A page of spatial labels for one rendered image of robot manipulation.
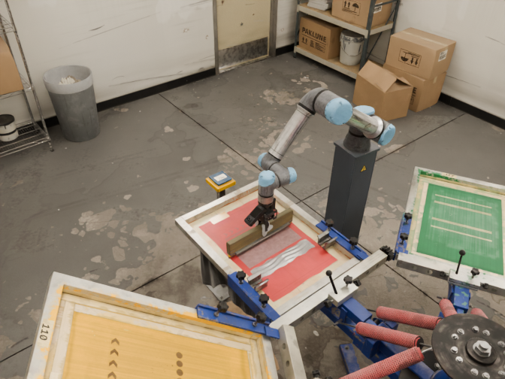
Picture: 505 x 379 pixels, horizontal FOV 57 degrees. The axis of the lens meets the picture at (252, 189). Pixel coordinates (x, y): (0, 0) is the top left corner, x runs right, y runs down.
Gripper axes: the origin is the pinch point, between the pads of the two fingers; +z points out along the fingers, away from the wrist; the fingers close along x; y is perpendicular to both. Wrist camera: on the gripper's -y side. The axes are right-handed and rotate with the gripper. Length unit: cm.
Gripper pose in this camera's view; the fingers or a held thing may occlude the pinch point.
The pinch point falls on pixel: (260, 232)
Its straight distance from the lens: 233.5
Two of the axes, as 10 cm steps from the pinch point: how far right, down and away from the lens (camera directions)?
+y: 7.8, -3.6, 5.1
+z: -0.3, 7.9, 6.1
